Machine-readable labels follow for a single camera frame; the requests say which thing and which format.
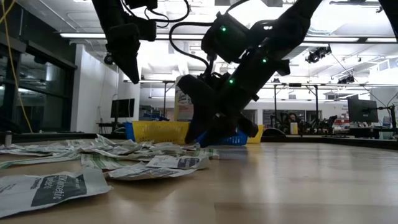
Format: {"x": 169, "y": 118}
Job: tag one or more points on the white disinfecting wipes canister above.
{"x": 182, "y": 109}

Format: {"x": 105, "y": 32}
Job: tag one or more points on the silver metal cylinder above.
{"x": 8, "y": 138}

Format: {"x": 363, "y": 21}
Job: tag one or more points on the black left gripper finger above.
{"x": 121, "y": 62}
{"x": 133, "y": 67}

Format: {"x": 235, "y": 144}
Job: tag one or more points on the yellow plastic basket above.
{"x": 161, "y": 132}
{"x": 258, "y": 135}

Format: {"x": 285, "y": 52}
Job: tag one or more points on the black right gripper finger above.
{"x": 217, "y": 132}
{"x": 194, "y": 130}

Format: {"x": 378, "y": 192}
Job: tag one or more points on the black ceiling track light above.
{"x": 357, "y": 2}

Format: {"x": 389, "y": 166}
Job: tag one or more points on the background robot arms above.
{"x": 311, "y": 124}

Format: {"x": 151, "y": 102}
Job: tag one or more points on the black aluminium table frame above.
{"x": 62, "y": 136}

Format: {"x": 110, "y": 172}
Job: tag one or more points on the black computer monitor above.
{"x": 122, "y": 108}
{"x": 362, "y": 110}

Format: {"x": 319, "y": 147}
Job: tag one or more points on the blue plastic basket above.
{"x": 129, "y": 132}
{"x": 236, "y": 139}

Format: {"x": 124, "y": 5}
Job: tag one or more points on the black metal stand frame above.
{"x": 275, "y": 102}

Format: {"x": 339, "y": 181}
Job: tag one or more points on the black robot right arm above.
{"x": 280, "y": 28}

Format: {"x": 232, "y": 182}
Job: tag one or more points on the yellow bottle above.
{"x": 293, "y": 128}

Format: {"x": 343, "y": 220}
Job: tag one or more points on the black ceiling camera cluster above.
{"x": 317, "y": 55}
{"x": 345, "y": 80}

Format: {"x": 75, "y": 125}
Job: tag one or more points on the black beam with light strips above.
{"x": 77, "y": 35}

